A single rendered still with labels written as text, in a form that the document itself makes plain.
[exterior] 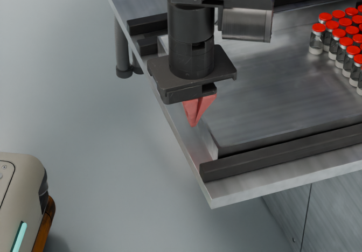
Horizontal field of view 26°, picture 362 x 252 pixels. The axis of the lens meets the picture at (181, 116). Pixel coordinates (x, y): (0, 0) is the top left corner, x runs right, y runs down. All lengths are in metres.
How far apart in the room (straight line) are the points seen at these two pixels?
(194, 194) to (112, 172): 0.25
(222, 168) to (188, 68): 0.14
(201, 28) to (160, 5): 0.41
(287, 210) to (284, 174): 0.89
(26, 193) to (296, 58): 0.87
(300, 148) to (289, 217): 0.89
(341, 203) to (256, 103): 0.54
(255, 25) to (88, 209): 1.33
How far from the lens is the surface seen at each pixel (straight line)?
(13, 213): 1.83
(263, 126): 1.10
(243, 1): 0.91
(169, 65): 0.99
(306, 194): 1.79
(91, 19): 2.86
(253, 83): 1.17
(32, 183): 1.90
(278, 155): 1.04
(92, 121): 2.43
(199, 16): 0.92
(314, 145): 1.06
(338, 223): 1.68
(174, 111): 1.12
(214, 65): 1.00
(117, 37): 2.20
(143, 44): 1.21
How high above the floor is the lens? 1.63
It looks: 42 degrees down
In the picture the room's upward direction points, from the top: straight up
